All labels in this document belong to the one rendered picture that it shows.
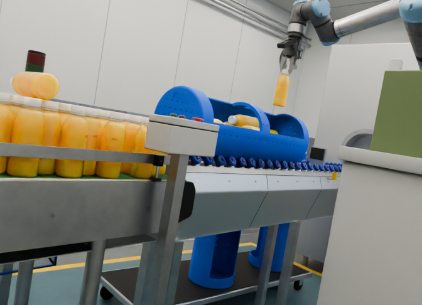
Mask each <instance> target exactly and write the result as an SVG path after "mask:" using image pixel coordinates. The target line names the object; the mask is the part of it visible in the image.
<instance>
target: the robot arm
mask: <svg viewBox="0 0 422 305"><path fill-rule="evenodd" d="M329 13H330V4H329V2H328V1H327V0H312V1H306V0H298V1H295V2H294V4H293V7H292V12H291V17H290V21H289V26H288V32H287V33H288V37H289V38H288V39H287V40H284V41H282V42H280V43H277V47H278V48H282V49H283V50H282V52H281V54H280V57H279V67H280V72H281V71H282V70H283V69H286V68H287V64H286V62H287V58H289V62H290V65H289V70H288V73H289V75H290V74H291V73H292V71H293V70H296V69H297V65H296V61H297V60H299V59H301V57H302V53H303V49H301V44H302V40H303V38H302V36H304V35H305V30H306V24H307V21H309V20H311V23H312V25H313V27H314V29H315V31H316V33H317V35H318V37H319V40H320V41H321V43H322V45H323V46H330V45H332V44H335V43H336V42H338V41H339V39H340V38H342V37H344V36H347V35H350V34H352V33H356V32H358V31H362V30H364V29H367V28H371V27H373V26H377V25H379V24H382V23H386V22H388V21H392V20H394V19H398V18H402V20H403V23H404V26H405V28H406V32H407V34H408V37H409V40H410V43H411V46H412V48H413V51H414V55H415V57H416V60H417V62H418V65H419V70H422V0H390V1H388V2H385V3H382V4H380V5H377V6H374V7H372V8H369V9H366V10H364V11H361V12H359V13H355V14H353V15H350V16H347V17H345V18H342V19H339V20H336V21H332V19H331V17H330V15H329ZM301 52H302V53H301ZM300 53H301V56H300Z"/></svg>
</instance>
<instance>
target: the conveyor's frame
mask: <svg viewBox="0 0 422 305"><path fill-rule="evenodd" d="M166 181H167V179H162V180H161V181H151V180H149V179H53V178H0V265H5V264H13V263H17V262H19V267H18V276H17V281H16V289H15V293H14V302H13V305H28V301H29V296H30V287H31V280H32V275H33V267H34V262H35V260H38V259H45V258H50V257H58V256H63V255H70V254H78V253H83V252H87V256H86V261H85V269H84V276H83V281H82V288H81V293H80V301H79V305H97V297H98V293H99V285H100V278H101V273H102V265H103V261H104V253H105V249H111V248H116V247H123V246H128V245H136V244H141V243H148V242H156V241H157V240H156V239H155V238H153V237H150V236H149V235H147V234H149V233H158V231H159V226H160V219H161V212H162V207H163V200H164V195H165V188H166ZM195 192H196V189H195V186H194V184H193V182H191V181H186V182H185V185H184V190H183V197H182V201H181V208H180V216H179V220H178V227H177V230H180V227H181V221H183V220H185V219H187V218H188V217H190V216H191V214H192V211H193V204H194V199H195Z"/></svg>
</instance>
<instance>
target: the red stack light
mask: <svg viewBox="0 0 422 305"><path fill-rule="evenodd" d="M45 59H46V56H43V55H39V54H36V53H27V57H26V63H29V64H34V65H39V66H42V67H45Z"/></svg>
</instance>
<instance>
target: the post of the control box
mask: <svg viewBox="0 0 422 305"><path fill-rule="evenodd" d="M188 159H189V155H181V154H171V158H170V165H169V170H168V177H167V181H166V188H165V195H164V200H163V207H162V212H161V219H160V226H159V231H158V238H157V243H156V250H155V254H154V262H153V269H152V273H151V280H150V285H149V292H148V300H147V304H146V305H165V299H166V292H167V288H168V281H169V276H170V269H171V261H172V257H173V250H174V246H175V239H176V231H177V227H178V220H179V216H180V208H181V201H182V197H183V190H184V185H185V178H186V174H187V167H188Z"/></svg>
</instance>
